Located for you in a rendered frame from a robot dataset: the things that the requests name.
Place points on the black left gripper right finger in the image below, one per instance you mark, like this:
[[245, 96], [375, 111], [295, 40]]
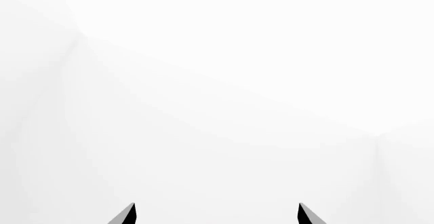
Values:
[[308, 217]]

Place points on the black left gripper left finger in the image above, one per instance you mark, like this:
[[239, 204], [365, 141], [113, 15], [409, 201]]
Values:
[[126, 217]]

